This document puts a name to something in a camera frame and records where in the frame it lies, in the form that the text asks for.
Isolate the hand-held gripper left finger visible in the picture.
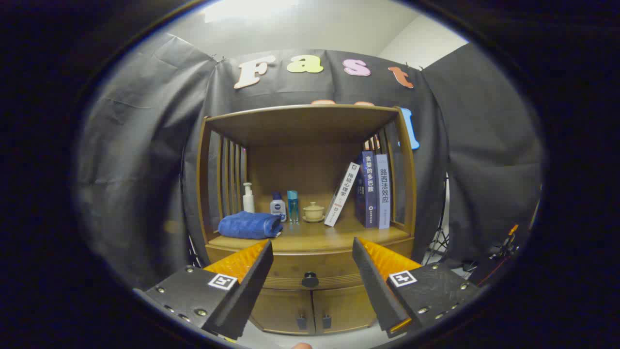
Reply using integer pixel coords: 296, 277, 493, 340
133, 239, 274, 341

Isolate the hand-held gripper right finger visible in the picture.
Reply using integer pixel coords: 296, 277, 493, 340
352, 237, 483, 339

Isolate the wooden drawer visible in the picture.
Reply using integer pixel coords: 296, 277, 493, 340
206, 237, 416, 291

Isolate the wooden cabinet door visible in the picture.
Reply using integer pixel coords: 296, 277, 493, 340
249, 288, 315, 335
312, 285, 378, 334

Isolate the wooden countertop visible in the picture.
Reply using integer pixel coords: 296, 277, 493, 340
208, 216, 412, 254

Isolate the wooden cabinet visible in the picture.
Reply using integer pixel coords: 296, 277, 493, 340
196, 103, 418, 336

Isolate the blue towel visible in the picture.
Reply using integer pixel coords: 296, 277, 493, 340
218, 211, 284, 240

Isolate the white bottle with blue cap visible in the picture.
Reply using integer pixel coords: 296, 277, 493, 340
270, 191, 287, 222

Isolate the pale blue book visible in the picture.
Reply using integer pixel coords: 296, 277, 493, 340
374, 154, 392, 230

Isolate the beige lidded tea cup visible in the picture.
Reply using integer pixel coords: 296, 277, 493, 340
302, 202, 326, 223

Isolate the dark blue book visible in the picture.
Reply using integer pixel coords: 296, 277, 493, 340
355, 151, 378, 228

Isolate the white book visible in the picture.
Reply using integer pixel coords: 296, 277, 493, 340
324, 162, 361, 227

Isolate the black device with orange part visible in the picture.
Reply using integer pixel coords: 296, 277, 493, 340
489, 223, 521, 262

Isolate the black backdrop cloth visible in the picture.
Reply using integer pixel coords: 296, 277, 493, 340
75, 32, 545, 291

